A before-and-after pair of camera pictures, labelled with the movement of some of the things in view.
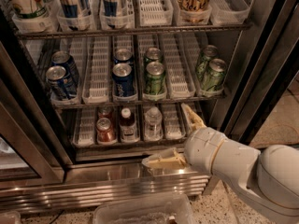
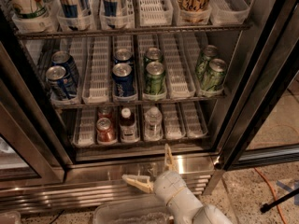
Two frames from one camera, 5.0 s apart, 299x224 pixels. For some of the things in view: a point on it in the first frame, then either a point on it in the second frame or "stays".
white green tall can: x=27 y=1 stays
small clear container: x=10 y=217 stays
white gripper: x=202 y=148 -> x=168 y=185
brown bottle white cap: x=127 y=126 stays
